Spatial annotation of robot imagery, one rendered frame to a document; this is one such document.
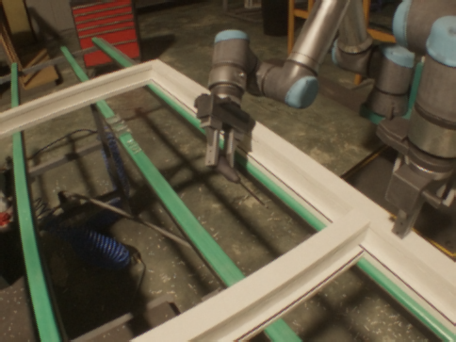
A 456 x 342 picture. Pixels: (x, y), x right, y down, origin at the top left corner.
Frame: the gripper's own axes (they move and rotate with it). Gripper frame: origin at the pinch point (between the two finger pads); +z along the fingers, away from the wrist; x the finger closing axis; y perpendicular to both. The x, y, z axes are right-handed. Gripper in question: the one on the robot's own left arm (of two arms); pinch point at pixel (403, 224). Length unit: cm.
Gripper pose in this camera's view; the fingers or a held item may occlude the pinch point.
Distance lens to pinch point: 60.6
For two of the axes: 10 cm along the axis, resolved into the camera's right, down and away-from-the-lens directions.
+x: 8.4, -3.8, 4.0
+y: 5.4, 5.0, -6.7
